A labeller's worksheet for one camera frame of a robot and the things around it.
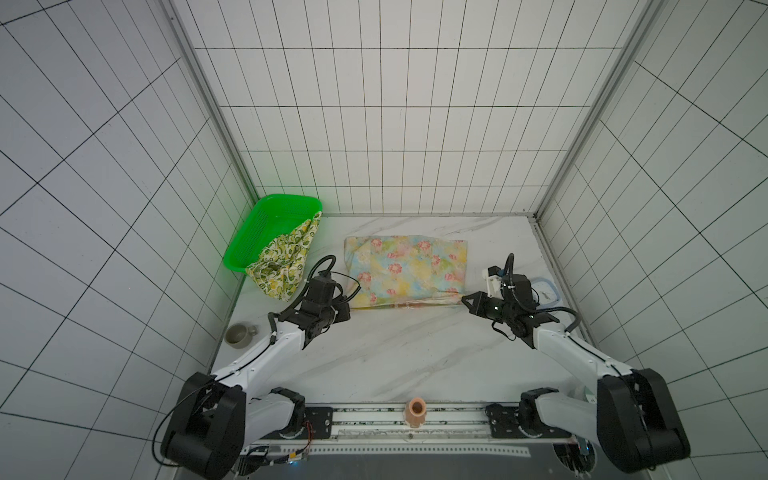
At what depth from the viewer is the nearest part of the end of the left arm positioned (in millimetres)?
614

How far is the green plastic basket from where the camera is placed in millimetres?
1053

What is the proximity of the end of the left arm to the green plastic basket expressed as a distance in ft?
1.44
